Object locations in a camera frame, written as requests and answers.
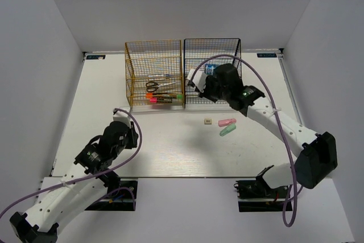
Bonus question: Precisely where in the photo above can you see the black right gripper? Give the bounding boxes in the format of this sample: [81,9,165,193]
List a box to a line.
[195,76,230,103]

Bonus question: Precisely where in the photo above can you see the blue tape box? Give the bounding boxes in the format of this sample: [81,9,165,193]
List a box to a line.
[204,64,218,76]

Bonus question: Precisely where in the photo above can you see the pink cap highlighter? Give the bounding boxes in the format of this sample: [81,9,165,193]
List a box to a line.
[150,97,173,104]

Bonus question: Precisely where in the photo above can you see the orange cap highlighter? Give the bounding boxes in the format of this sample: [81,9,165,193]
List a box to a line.
[146,93,170,98]

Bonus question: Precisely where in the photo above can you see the clear spray bottle blue cap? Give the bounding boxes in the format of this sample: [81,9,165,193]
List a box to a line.
[147,73,173,79]

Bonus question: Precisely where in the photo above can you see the black handled scissors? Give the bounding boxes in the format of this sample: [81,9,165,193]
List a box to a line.
[145,81,177,93]

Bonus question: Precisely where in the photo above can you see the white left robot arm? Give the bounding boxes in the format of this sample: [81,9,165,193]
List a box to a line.
[10,121,139,242]

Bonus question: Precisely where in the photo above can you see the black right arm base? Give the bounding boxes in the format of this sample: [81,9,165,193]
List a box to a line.
[234,180,288,213]

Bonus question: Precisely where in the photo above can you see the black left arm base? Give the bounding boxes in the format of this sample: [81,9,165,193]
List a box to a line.
[85,179,138,212]

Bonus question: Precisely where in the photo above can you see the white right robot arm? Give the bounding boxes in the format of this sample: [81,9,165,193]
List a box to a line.
[188,64,338,197]

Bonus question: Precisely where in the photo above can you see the pink translucent highlighter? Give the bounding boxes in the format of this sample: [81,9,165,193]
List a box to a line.
[218,118,237,127]

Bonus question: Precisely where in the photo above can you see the beige eraser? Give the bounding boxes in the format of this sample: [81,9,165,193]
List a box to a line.
[204,118,212,125]

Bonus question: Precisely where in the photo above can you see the dark right table label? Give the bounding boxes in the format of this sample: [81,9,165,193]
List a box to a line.
[257,53,277,58]

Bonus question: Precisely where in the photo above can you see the dark table label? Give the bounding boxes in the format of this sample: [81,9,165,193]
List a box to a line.
[86,55,106,60]
[257,53,277,58]

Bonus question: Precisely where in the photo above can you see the green translucent highlighter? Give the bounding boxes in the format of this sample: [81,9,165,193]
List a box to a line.
[220,123,236,137]

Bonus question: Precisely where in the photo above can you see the dark left table label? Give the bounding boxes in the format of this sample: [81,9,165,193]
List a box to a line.
[86,55,106,60]

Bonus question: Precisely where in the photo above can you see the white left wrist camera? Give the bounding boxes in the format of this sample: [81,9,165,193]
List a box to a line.
[113,109,132,129]

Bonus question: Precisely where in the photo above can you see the black wire basket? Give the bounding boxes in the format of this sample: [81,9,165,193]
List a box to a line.
[183,38,242,106]

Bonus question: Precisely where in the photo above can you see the gold wire basket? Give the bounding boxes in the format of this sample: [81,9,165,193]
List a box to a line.
[125,40,184,108]

